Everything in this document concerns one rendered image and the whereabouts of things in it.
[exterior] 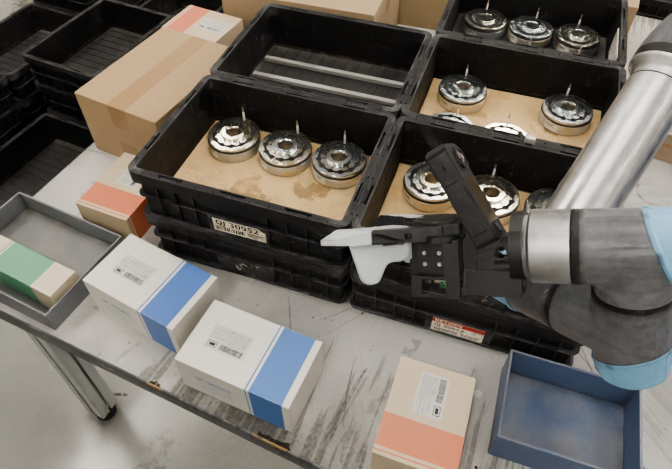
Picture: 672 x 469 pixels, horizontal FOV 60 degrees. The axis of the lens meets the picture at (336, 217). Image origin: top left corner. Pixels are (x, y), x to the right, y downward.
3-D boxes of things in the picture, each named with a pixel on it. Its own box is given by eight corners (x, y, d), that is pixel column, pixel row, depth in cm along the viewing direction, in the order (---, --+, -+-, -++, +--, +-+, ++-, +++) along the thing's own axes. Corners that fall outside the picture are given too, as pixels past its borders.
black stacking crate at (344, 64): (426, 78, 135) (432, 34, 127) (393, 160, 117) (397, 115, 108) (271, 47, 144) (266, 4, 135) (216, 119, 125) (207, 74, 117)
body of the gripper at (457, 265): (404, 297, 61) (522, 303, 56) (400, 217, 61) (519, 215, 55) (425, 281, 68) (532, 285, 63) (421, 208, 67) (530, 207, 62)
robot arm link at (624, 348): (594, 324, 69) (592, 246, 64) (690, 369, 60) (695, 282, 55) (550, 357, 66) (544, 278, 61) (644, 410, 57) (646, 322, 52)
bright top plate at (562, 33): (599, 29, 141) (600, 26, 140) (599, 51, 134) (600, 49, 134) (557, 22, 143) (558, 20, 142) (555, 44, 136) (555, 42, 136)
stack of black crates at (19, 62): (61, 76, 249) (30, 1, 224) (117, 94, 241) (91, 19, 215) (-12, 130, 225) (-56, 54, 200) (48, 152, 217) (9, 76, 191)
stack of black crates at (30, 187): (68, 160, 214) (45, 111, 197) (134, 185, 205) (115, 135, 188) (-17, 236, 190) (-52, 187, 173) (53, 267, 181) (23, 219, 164)
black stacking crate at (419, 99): (605, 113, 126) (624, 69, 118) (599, 208, 108) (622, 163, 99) (428, 78, 135) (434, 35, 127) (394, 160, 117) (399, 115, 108)
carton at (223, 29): (246, 45, 151) (242, 19, 145) (219, 69, 144) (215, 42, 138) (195, 30, 155) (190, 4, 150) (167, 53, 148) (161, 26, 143)
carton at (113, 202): (133, 177, 129) (124, 152, 123) (179, 192, 126) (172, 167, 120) (87, 227, 119) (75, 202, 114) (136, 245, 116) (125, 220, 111)
